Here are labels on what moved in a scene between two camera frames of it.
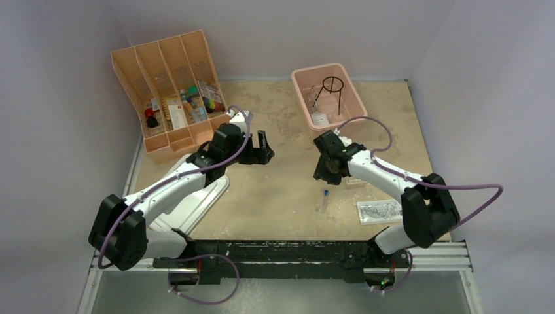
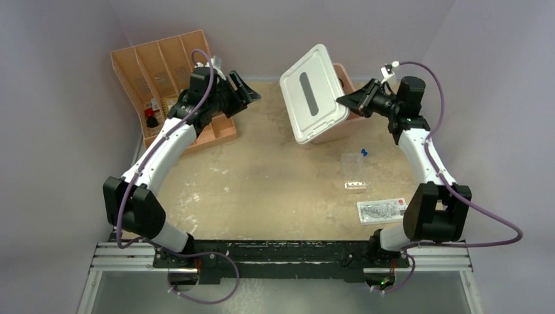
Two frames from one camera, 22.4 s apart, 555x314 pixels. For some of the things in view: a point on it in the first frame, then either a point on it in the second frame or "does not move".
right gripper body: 326,171 -> 374,101
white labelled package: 379,212 does not move
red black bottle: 152,121 does not move
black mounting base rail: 285,262 does not move
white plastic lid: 186,216 -> 309,88
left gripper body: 252,156 -> 227,100
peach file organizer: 177,91 does not move
